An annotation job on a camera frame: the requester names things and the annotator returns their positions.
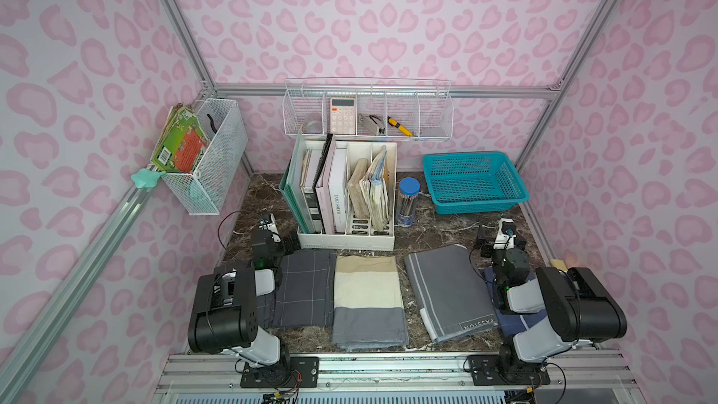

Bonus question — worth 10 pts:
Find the dark grey checked pillowcase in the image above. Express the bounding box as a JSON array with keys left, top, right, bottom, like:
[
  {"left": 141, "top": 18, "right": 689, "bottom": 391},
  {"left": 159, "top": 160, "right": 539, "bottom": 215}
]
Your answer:
[{"left": 272, "top": 249, "right": 338, "bottom": 328}]

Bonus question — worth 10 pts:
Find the grey pillowcase with label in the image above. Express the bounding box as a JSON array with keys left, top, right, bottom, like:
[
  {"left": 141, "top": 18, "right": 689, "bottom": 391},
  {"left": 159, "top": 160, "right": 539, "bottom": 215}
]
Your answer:
[{"left": 405, "top": 244, "right": 498, "bottom": 343}]

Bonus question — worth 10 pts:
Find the teal plastic basket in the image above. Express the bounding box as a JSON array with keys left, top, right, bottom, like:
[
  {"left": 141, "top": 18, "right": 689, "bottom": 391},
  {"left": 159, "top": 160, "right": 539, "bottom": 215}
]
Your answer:
[{"left": 423, "top": 151, "right": 529, "bottom": 215}]

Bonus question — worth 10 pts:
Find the cream and grey pillowcase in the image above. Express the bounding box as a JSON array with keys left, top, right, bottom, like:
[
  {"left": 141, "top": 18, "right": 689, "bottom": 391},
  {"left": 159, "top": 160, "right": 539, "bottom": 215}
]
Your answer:
[{"left": 332, "top": 255, "right": 409, "bottom": 351}]

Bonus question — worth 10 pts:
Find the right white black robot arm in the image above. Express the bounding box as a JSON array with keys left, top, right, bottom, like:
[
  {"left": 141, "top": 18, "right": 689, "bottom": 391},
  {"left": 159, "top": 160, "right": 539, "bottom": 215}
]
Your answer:
[{"left": 471, "top": 219, "right": 628, "bottom": 385}]

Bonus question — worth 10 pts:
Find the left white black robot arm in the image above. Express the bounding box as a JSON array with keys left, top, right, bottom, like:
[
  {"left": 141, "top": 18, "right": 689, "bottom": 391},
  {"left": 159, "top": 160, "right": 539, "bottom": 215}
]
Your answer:
[{"left": 188, "top": 214, "right": 294, "bottom": 373}]

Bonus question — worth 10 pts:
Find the navy blue folded pillowcase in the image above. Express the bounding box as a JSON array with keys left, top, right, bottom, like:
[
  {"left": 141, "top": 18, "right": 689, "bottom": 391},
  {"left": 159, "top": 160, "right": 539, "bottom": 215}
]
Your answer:
[{"left": 484, "top": 267, "right": 547, "bottom": 338}]

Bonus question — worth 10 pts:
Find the white file organizer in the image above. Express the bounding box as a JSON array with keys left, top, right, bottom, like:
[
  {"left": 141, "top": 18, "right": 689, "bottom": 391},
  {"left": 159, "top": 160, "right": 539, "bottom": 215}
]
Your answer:
[{"left": 298, "top": 140, "right": 398, "bottom": 253}]

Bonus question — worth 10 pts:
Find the yellow sticky note pad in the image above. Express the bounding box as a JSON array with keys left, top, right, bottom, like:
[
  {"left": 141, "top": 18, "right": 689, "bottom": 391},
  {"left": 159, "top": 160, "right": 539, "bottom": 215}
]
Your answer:
[{"left": 551, "top": 259, "right": 568, "bottom": 272}]

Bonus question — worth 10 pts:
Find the green folder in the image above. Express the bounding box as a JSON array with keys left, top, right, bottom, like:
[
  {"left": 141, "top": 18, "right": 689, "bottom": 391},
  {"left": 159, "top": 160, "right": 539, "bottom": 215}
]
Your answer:
[{"left": 280, "top": 131, "right": 314, "bottom": 234}]

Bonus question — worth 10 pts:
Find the white book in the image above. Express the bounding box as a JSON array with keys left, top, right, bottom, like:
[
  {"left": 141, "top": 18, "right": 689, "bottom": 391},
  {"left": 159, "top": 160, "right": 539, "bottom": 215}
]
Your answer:
[{"left": 328, "top": 148, "right": 348, "bottom": 234}]

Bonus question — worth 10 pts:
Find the blue lid pencil jar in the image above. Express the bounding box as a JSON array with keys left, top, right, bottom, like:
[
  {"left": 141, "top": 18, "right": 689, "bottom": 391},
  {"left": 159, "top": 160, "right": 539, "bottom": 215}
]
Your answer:
[{"left": 396, "top": 177, "right": 421, "bottom": 227}]

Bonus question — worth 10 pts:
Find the clear tape roll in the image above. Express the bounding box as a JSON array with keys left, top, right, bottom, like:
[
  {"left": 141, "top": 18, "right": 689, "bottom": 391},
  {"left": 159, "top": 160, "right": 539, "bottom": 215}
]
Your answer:
[{"left": 300, "top": 119, "right": 323, "bottom": 135}]

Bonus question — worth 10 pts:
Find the green red booklet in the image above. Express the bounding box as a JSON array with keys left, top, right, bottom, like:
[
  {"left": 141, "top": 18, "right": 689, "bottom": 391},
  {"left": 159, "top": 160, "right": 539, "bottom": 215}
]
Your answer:
[{"left": 151, "top": 104, "right": 211, "bottom": 173}]

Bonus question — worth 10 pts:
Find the mint green clip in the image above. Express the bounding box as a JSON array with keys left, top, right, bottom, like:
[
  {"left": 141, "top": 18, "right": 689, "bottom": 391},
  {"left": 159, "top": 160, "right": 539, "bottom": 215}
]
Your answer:
[{"left": 131, "top": 168, "right": 165, "bottom": 189}]

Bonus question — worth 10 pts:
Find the pink calculator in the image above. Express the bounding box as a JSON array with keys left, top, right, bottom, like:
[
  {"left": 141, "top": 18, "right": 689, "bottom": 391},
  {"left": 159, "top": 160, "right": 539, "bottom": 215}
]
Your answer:
[{"left": 329, "top": 97, "right": 357, "bottom": 136}]

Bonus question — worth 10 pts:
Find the yellow utility knife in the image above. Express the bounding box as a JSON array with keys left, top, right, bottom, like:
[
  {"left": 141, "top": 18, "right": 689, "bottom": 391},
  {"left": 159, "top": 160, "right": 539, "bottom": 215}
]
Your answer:
[{"left": 387, "top": 116, "right": 414, "bottom": 138}]

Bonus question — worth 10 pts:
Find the grey stapler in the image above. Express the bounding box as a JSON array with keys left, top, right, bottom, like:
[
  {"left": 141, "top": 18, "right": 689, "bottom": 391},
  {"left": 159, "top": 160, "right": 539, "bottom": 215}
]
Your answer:
[{"left": 358, "top": 114, "right": 386, "bottom": 137}]

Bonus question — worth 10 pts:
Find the white mesh wall basket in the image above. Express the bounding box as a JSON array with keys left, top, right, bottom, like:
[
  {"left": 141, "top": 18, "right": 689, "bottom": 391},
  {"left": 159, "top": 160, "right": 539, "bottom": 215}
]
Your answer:
[{"left": 162, "top": 98, "right": 248, "bottom": 216}]

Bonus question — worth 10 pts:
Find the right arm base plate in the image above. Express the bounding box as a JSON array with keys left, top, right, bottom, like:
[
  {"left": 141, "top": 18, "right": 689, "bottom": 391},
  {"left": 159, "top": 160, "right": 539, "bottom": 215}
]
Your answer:
[{"left": 463, "top": 353, "right": 551, "bottom": 388}]

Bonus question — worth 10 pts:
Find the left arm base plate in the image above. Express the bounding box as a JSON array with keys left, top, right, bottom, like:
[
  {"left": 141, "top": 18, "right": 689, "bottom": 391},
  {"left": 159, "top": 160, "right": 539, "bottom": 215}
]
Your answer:
[{"left": 239, "top": 356, "right": 320, "bottom": 389}]

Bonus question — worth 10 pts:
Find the white wire wall shelf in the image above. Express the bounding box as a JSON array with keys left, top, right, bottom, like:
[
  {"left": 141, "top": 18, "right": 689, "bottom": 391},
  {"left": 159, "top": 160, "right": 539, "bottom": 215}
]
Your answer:
[{"left": 282, "top": 78, "right": 454, "bottom": 140}]

